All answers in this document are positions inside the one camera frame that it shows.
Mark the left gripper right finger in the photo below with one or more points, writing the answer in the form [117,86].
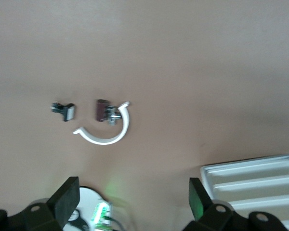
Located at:
[197,202]

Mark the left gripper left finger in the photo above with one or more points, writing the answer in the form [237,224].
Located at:
[62,204]

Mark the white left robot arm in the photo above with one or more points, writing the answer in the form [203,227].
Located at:
[86,197]

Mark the black square push button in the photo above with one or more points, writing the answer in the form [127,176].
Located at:
[68,113]

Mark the white compartment tray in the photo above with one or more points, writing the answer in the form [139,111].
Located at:
[231,167]

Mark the white curved plastic bracket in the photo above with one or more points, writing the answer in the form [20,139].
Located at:
[103,142]

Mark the brown switch with metal contacts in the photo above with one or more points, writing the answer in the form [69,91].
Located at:
[100,110]

